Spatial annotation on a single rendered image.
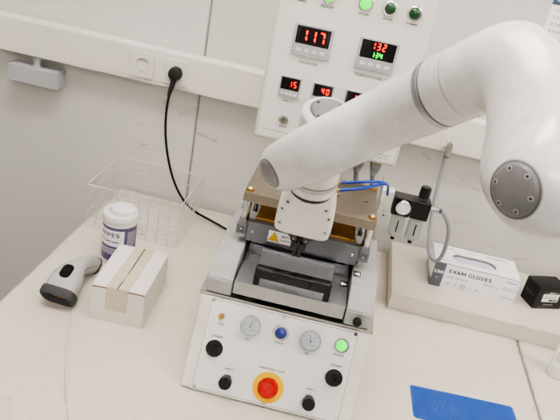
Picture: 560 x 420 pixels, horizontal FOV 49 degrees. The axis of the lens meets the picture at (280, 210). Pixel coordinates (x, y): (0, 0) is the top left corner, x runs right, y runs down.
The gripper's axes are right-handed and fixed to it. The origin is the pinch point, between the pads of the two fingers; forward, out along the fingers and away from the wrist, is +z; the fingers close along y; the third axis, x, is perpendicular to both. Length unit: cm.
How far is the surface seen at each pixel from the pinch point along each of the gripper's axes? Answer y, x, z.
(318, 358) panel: 9.0, -12.0, 17.6
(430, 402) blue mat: 35.0, -7.3, 30.9
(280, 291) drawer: -1.3, -5.2, 8.6
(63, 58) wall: -79, 62, 17
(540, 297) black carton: 65, 35, 38
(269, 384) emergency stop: 0.9, -17.7, 21.8
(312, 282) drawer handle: 4.4, -3.9, 5.2
